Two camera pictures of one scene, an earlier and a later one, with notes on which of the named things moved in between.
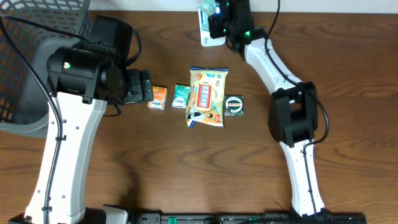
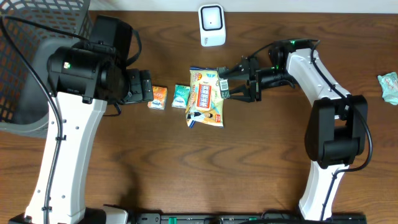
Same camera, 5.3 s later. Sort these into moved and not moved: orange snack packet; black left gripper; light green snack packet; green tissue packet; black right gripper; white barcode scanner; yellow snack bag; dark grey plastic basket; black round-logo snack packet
Moved: black right gripper; light green snack packet; black round-logo snack packet
Not moved: green tissue packet; black left gripper; dark grey plastic basket; yellow snack bag; orange snack packet; white barcode scanner
